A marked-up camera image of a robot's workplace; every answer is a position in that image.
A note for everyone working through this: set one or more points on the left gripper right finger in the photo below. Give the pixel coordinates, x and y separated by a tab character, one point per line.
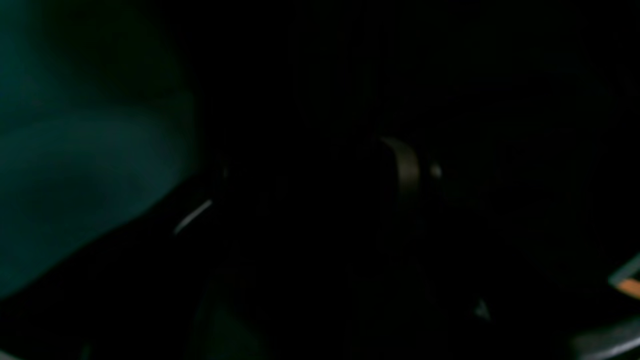
436	283

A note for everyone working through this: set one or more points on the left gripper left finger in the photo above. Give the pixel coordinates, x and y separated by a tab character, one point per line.
132	294

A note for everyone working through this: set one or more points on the black t-shirt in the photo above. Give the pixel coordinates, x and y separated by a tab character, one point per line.
526	112

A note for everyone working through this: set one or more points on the blue table cloth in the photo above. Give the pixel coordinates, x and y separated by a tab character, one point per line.
97	124

